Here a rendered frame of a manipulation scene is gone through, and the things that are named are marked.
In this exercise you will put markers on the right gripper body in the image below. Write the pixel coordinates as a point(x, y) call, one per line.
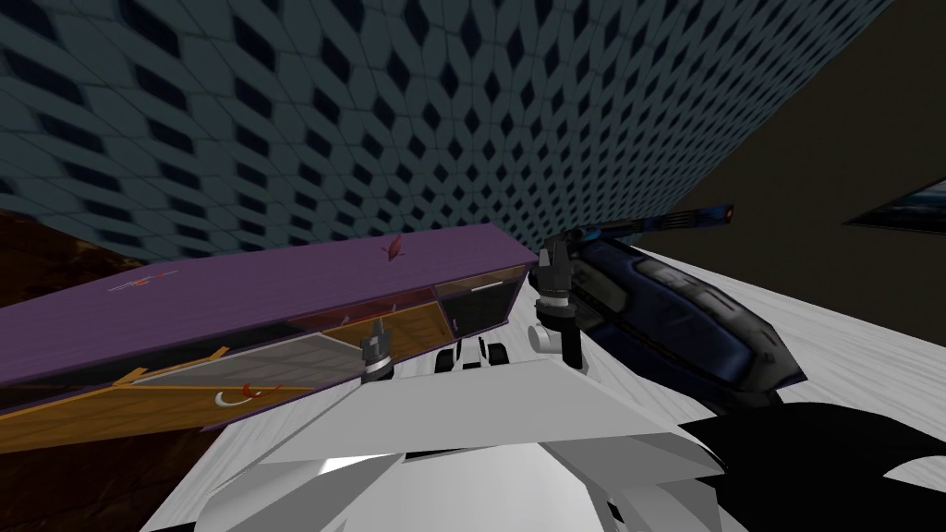
point(553, 283)

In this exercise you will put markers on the small red ornament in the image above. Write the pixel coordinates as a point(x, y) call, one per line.
point(394, 247)

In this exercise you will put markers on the orange wooden drawer front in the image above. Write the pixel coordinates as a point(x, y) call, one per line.
point(111, 420)

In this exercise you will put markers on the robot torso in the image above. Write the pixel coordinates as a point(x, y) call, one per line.
point(473, 421)

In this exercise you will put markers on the dark framed wall picture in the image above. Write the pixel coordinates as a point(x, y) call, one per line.
point(905, 210)

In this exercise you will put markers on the purple cabinet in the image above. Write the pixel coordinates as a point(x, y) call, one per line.
point(244, 295)

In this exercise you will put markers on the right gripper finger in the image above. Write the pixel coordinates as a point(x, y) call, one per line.
point(562, 253)
point(544, 259)

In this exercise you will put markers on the dark blue treadmill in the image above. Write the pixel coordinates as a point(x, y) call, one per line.
point(665, 310)

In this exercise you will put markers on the thin white and red utensil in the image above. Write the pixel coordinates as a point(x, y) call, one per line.
point(144, 280)

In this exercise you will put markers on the dark cupboard door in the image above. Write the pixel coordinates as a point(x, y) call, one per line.
point(480, 304)

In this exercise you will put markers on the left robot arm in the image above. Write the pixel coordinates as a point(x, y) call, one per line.
point(378, 372)

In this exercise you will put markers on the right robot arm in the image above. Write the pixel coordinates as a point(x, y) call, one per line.
point(783, 473)

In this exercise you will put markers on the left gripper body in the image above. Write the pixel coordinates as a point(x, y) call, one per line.
point(377, 346)

